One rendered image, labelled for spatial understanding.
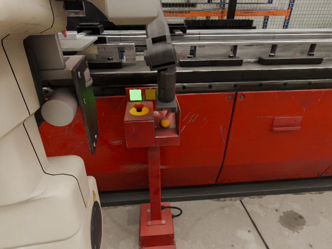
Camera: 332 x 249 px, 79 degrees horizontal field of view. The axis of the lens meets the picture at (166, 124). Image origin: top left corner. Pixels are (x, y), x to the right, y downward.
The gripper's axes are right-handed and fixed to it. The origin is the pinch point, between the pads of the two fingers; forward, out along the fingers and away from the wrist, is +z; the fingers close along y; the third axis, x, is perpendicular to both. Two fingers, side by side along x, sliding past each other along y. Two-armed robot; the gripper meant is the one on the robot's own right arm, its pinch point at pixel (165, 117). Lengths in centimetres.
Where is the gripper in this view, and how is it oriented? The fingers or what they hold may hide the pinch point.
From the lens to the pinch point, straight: 73.2
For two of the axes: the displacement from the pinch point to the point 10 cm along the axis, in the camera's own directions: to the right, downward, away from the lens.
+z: -0.3, 7.0, 7.1
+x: -10.0, 0.3, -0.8
